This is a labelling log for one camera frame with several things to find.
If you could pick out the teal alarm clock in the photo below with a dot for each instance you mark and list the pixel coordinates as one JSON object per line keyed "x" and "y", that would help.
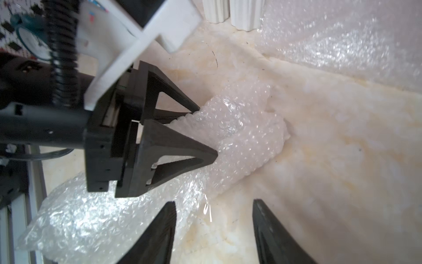
{"x": 30, "y": 30}

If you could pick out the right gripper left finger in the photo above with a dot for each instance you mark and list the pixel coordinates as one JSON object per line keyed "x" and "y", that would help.
{"x": 156, "y": 243}

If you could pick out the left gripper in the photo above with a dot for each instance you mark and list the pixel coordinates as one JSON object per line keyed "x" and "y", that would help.
{"x": 111, "y": 150}

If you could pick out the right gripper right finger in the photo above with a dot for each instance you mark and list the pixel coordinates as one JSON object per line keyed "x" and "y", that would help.
{"x": 274, "y": 243}

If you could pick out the crumpled bubble wrap pile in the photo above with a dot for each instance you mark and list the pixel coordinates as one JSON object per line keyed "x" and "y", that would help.
{"x": 380, "y": 41}

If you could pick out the short white ribbed vase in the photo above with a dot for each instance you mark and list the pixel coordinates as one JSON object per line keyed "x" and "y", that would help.
{"x": 216, "y": 11}

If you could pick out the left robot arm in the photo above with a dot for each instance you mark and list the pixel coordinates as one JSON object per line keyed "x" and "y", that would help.
{"x": 82, "y": 93}

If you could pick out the tall white ribbed vase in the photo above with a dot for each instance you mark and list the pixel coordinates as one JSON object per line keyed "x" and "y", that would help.
{"x": 246, "y": 14}

